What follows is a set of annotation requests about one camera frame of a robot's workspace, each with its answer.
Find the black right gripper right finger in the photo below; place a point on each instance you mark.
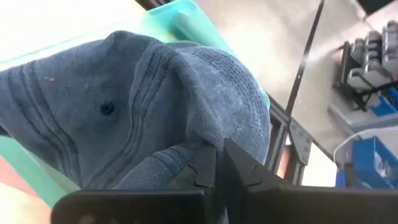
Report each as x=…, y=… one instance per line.
x=311, y=205

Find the thin black pole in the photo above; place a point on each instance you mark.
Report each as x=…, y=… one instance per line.
x=306, y=53

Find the grey-blue denim cap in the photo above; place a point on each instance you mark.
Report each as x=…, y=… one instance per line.
x=124, y=105

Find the turquoise plastic bin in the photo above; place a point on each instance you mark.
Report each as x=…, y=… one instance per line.
x=192, y=25

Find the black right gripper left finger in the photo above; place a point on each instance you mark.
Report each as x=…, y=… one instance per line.
x=133, y=207

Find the small blue storage box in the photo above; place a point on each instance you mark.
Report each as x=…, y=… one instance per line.
x=385, y=104

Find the aluminium table frame leg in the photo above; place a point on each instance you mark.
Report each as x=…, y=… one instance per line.
x=287, y=146

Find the large blue storage box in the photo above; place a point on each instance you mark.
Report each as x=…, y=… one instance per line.
x=373, y=165

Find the black rack with grey weights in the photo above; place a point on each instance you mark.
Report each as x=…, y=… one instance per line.
x=370, y=59

